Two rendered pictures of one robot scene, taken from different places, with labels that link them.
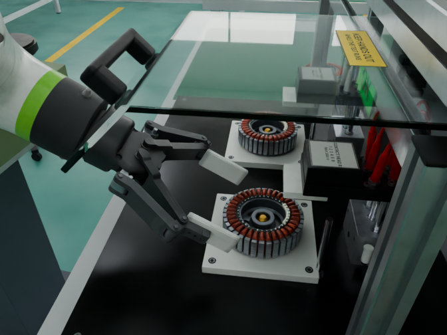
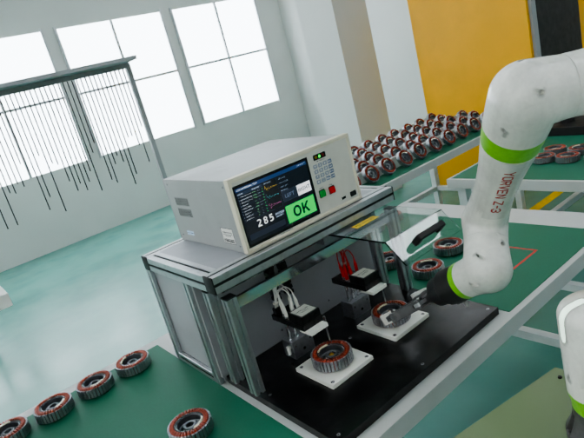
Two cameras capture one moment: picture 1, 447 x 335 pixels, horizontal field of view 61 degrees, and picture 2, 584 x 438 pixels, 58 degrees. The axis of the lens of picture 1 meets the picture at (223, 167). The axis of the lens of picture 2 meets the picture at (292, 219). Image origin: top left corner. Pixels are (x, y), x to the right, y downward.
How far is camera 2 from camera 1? 173 cm
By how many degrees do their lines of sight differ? 111
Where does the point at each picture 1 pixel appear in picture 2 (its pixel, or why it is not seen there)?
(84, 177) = not seen: outside the picture
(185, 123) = (363, 403)
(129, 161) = not seen: hidden behind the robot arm
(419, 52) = (369, 209)
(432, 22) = (369, 201)
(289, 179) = (378, 287)
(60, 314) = (496, 325)
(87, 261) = (479, 341)
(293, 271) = not seen: hidden behind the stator
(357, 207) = (354, 301)
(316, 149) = (366, 275)
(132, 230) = (449, 337)
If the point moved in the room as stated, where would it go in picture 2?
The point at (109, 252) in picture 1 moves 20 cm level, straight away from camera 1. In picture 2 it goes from (465, 330) to (461, 375)
